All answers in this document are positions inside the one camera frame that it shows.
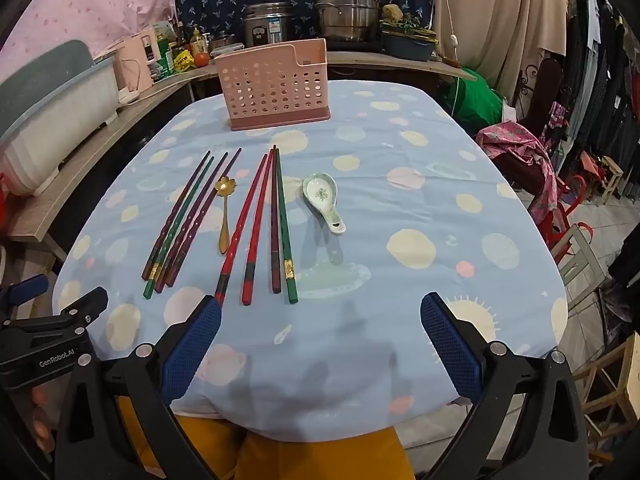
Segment stainless steel steamer pot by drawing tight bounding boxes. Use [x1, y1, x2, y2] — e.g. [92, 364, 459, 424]
[314, 0, 392, 43]

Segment pink printed curtain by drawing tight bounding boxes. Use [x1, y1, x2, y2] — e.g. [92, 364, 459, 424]
[0, 0, 193, 86]

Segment person's left hand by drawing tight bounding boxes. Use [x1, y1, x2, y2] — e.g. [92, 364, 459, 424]
[30, 390, 63, 453]

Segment green bag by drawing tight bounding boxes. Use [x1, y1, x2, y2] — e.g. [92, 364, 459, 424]
[446, 67, 506, 136]

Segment light blue printed tablecloth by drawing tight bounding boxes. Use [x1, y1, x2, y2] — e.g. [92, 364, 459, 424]
[52, 80, 571, 443]

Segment dark blue basin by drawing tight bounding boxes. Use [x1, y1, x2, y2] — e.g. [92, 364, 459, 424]
[382, 35, 437, 63]

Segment gold flower-shaped spoon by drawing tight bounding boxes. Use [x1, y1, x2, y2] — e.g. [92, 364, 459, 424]
[215, 176, 237, 254]

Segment beige curtain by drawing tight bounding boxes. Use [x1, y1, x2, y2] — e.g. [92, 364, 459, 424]
[432, 0, 568, 107]

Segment pale green ceramic spoon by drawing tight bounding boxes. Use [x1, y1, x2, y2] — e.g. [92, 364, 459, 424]
[301, 172, 347, 235]

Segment pink perforated utensil basket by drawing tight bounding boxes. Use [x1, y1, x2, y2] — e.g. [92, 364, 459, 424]
[214, 38, 332, 132]

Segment pink floral cloth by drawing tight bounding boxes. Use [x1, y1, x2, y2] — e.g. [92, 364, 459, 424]
[475, 120, 559, 227]

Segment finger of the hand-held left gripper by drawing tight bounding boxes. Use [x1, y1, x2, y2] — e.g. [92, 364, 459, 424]
[0, 274, 50, 307]
[0, 286, 109, 349]

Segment green bowls with vegetables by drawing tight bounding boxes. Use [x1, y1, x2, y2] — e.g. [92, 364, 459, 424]
[380, 12, 439, 44]

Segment tall wooden stool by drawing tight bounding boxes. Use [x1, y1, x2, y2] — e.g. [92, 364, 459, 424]
[574, 332, 640, 467]

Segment dark maroon chopstick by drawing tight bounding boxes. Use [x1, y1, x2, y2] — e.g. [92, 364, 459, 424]
[165, 148, 242, 288]
[142, 150, 212, 281]
[155, 152, 230, 294]
[270, 145, 282, 294]

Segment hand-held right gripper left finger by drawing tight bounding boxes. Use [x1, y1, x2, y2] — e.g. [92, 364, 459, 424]
[54, 294, 223, 480]

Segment white cord with switch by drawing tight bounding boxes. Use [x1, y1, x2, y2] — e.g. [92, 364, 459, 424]
[437, 0, 462, 61]

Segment dark metal chair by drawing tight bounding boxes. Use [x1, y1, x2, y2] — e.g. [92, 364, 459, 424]
[517, 57, 566, 136]

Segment white dish rack box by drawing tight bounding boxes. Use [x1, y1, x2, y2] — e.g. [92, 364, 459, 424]
[0, 40, 121, 197]

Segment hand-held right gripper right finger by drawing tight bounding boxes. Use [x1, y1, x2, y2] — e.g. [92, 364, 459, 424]
[419, 291, 591, 480]

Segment hanging clothes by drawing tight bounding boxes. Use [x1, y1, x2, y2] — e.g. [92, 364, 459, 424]
[540, 0, 640, 171]

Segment small wooden stool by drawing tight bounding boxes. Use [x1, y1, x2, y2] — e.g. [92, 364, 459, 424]
[597, 155, 625, 204]

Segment pink electric kettle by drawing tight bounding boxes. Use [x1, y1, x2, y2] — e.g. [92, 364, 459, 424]
[114, 30, 162, 94]

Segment yellow pants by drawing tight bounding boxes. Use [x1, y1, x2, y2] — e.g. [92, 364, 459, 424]
[117, 400, 416, 480]

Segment red chopstick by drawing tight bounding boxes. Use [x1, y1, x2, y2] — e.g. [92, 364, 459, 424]
[241, 149, 275, 306]
[214, 154, 269, 306]

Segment red stool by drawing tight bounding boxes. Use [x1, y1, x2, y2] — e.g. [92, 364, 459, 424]
[544, 174, 589, 252]

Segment black induction cooker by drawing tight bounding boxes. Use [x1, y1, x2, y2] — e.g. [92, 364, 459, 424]
[325, 37, 387, 54]

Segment pale wooden stool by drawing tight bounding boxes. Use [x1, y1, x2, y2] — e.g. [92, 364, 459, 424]
[552, 225, 609, 307]

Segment stainless steel rice cooker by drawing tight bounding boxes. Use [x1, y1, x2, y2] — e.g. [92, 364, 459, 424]
[243, 2, 297, 48]

